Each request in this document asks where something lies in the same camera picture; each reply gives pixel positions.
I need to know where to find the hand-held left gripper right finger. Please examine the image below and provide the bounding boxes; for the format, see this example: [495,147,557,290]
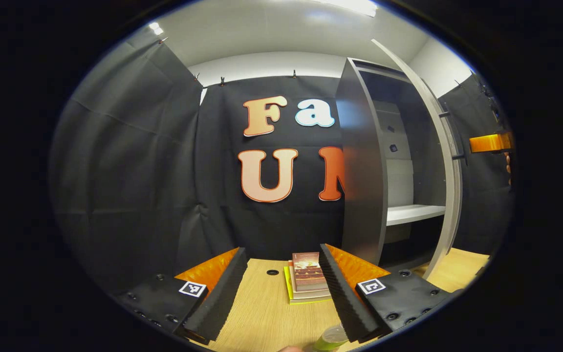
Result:
[319,243,463,344]

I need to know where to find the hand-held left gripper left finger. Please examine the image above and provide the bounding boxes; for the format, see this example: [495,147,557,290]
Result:
[108,247,249,346]

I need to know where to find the clear bottle green label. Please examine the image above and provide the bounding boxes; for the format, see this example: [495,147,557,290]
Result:
[311,323,349,352]

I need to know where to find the black backdrop cloth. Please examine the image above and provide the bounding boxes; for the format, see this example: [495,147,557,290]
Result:
[49,42,516,294]

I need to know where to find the brown cover book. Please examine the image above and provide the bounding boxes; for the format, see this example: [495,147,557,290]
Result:
[292,252,328,292]

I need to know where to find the beige cabinet door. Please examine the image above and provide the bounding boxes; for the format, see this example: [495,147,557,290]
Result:
[372,38,464,280]

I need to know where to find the yellow green book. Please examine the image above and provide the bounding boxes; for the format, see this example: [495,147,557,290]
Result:
[284,266,332,305]

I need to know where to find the row of black cloth clips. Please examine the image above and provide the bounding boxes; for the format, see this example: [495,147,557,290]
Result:
[159,37,476,88]

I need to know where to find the grey cabinet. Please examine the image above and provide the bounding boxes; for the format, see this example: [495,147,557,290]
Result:
[335,57,458,274]

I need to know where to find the white cabinet shelf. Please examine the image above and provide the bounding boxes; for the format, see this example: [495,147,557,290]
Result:
[387,204,446,226]

